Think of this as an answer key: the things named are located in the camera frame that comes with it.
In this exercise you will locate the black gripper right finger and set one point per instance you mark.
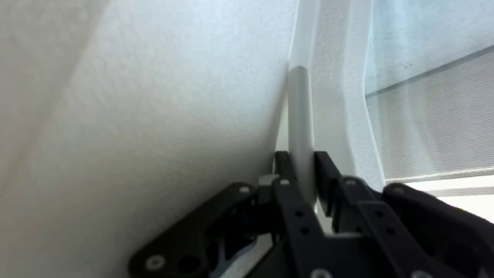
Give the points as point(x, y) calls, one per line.
point(411, 231)

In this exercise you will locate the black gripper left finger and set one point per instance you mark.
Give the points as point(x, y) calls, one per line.
point(287, 241)

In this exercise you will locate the white pleated curtain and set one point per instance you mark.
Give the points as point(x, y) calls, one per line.
point(333, 102)

